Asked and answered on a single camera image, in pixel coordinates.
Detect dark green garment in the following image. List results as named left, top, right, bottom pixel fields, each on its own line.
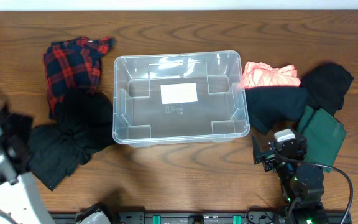
left=297, top=106, right=346, bottom=166

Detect black garment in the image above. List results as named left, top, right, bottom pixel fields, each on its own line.
left=28, top=90, right=115, bottom=191
left=300, top=63, right=354, bottom=116

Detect clear plastic storage bin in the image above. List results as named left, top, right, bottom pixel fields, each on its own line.
left=112, top=50, right=250, bottom=147

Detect red navy plaid shirt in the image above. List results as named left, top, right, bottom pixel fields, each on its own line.
left=43, top=36, right=115, bottom=120

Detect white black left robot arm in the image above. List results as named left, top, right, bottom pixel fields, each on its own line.
left=0, top=94, right=54, bottom=223

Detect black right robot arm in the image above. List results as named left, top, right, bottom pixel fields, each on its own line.
left=252, top=128, right=328, bottom=223

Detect navy folded garment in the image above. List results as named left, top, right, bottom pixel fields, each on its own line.
left=245, top=86, right=308, bottom=135

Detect pink folded garment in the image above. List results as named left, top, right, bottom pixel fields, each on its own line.
left=240, top=61, right=301, bottom=89

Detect white label in bin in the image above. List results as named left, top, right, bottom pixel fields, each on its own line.
left=160, top=83, right=198, bottom=104

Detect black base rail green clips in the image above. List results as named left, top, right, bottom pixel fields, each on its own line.
left=51, top=210, right=284, bottom=224

